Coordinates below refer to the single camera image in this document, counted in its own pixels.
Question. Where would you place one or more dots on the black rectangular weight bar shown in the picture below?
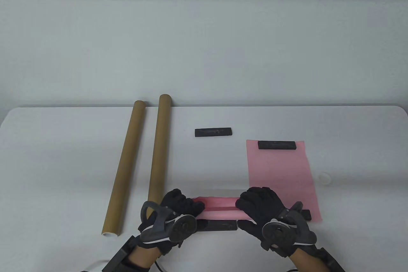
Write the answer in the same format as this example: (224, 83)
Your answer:
(216, 225)
(306, 215)
(277, 145)
(213, 132)

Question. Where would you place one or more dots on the long brown cardboard tube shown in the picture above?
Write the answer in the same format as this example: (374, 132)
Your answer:
(158, 144)

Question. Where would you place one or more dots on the person's left hand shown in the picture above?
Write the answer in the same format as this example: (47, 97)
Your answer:
(173, 202)

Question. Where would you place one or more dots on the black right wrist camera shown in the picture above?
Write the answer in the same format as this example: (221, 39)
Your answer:
(330, 260)

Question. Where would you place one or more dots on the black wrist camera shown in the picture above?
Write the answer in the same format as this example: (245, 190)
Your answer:
(118, 254)
(330, 260)

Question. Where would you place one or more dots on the grey hand tracker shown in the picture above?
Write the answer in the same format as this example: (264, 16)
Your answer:
(283, 230)
(178, 225)

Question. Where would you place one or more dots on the grey right hand tracker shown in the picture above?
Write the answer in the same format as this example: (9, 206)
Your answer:
(283, 230)

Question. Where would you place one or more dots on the person's right hand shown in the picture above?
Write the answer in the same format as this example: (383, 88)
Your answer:
(263, 205)

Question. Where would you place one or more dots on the white round tube cap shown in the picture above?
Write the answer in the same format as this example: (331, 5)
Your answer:
(325, 178)

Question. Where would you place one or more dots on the pink foam sheet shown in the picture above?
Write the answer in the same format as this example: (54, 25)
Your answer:
(280, 173)
(220, 208)

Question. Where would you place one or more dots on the person's left fingers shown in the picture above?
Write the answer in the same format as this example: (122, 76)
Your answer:
(181, 202)

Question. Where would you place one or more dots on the short brown cardboard tube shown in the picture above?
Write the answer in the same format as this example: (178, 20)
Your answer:
(125, 163)

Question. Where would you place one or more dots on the person's left forearm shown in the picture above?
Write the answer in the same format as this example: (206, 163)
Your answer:
(143, 257)

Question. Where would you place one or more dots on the grey left hand tracker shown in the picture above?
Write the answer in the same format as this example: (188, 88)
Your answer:
(178, 225)

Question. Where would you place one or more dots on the person's right thumb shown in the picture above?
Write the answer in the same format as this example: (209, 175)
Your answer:
(250, 229)

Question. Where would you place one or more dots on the flat pink foam sheet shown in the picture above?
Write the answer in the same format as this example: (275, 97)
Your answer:
(280, 173)

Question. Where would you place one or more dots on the person's right forearm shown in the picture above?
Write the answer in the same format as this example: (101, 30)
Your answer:
(307, 260)

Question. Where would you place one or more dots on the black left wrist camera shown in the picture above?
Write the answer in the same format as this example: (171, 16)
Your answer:
(118, 254)

